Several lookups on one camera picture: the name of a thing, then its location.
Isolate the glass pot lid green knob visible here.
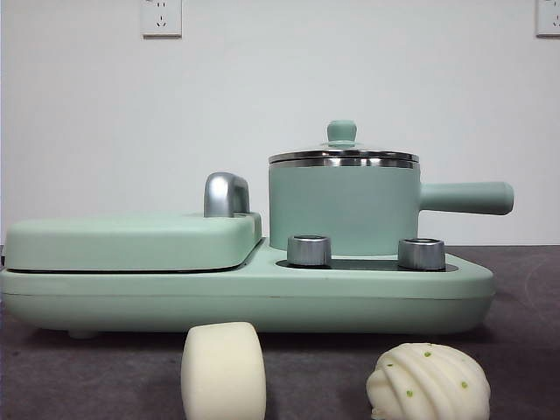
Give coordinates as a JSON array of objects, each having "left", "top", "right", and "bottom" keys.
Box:
[{"left": 267, "top": 120, "right": 420, "bottom": 166}]

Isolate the mint green breakfast machine base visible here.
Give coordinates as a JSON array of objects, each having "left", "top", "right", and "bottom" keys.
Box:
[{"left": 0, "top": 238, "right": 496, "bottom": 340}]

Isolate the twisted white scallion bun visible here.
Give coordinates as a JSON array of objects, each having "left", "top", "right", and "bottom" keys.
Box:
[{"left": 365, "top": 341, "right": 492, "bottom": 420}]

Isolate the silver control knob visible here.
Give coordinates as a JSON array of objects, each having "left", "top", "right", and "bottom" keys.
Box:
[
  {"left": 286, "top": 234, "right": 333, "bottom": 267},
  {"left": 396, "top": 237, "right": 446, "bottom": 270}
]

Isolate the white wall socket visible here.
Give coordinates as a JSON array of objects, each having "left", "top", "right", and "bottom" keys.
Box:
[
  {"left": 535, "top": 0, "right": 560, "bottom": 39},
  {"left": 139, "top": 0, "right": 183, "bottom": 39}
]

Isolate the mint green pot with handle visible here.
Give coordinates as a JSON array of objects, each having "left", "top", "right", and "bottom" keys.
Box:
[{"left": 267, "top": 159, "right": 515, "bottom": 257}]

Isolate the green griddle lid silver handle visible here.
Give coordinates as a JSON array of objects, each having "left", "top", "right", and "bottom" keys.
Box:
[{"left": 3, "top": 171, "right": 266, "bottom": 273}]

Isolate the smooth white steamed bun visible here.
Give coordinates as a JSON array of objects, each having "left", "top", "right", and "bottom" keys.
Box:
[{"left": 180, "top": 321, "right": 267, "bottom": 420}]

